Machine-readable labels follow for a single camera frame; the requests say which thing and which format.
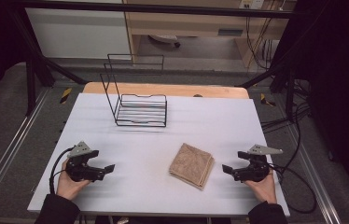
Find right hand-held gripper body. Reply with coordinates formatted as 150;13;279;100
230;144;285;184

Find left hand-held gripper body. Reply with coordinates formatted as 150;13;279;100
65;141;106;183

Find beige towel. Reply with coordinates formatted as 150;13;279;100
168;142;216;191

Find person's left hand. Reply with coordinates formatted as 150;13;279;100
56;158;91;202

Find person's right hand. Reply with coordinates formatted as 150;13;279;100
244;169;278;205

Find yellow black striped tape marker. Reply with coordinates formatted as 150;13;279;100
259;92;277;108
59;87;74;105

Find white cabinet panel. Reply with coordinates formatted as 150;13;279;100
24;7;133;61

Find office chair wheeled base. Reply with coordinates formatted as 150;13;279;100
147;34;182;49

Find light wooden desk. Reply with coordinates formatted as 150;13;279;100
121;0;299;69

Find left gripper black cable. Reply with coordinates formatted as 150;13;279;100
49;146;75;196

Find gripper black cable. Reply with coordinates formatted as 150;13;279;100
49;146;75;196
268;162;318;216

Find black floor cables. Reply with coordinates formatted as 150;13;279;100
259;78;313;135

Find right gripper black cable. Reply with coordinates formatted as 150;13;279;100
268;162;318;216

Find aluminium floor rail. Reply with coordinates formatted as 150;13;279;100
0;88;51;217
286;123;342;224

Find black wire rack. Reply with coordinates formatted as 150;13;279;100
99;53;168;128

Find black metal frame strut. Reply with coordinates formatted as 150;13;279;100
7;8;89;117
238;18;308;123

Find hanging black cables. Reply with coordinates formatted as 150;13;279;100
244;16;273;72

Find wall power socket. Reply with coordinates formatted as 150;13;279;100
238;0;266;10

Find black metal frame crossbar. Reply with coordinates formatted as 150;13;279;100
6;0;308;21

